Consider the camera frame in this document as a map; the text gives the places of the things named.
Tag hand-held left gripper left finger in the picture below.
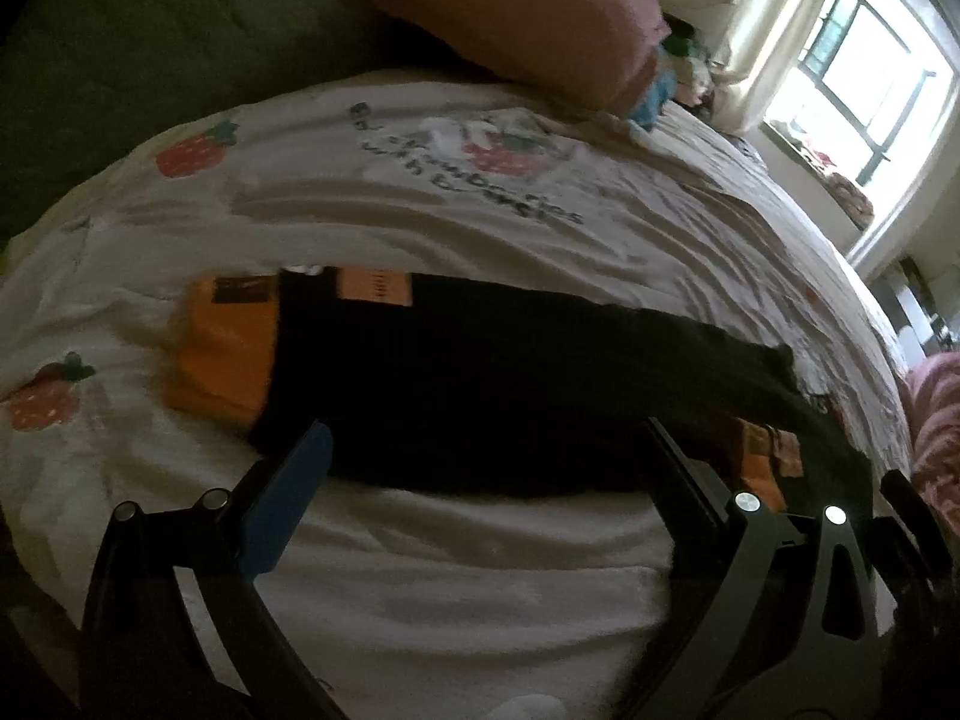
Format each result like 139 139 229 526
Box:
75 420 353 720

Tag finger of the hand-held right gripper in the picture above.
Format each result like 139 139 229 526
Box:
879 467 960 597

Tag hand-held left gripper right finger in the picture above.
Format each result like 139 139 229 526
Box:
600 416 878 720

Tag black and orange pants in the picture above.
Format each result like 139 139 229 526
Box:
161 266 871 512

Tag pile of folded clothes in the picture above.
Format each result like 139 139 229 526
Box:
628 11 722 128

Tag pink blanket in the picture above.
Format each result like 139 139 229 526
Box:
904 349 960 541

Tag white chair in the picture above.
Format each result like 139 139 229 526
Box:
877 255 960 353

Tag strawberry print bed sheet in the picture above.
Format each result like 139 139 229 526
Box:
0 67 912 720

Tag patterned cloth on windowsill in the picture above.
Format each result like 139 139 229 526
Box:
780 120 877 227

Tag window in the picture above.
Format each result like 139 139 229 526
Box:
765 0 960 200

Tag green headboard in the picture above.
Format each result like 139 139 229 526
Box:
0 0 481 241

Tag cream curtain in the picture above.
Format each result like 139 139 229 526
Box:
712 0 848 137

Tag pink pillow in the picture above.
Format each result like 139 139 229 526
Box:
367 0 672 115

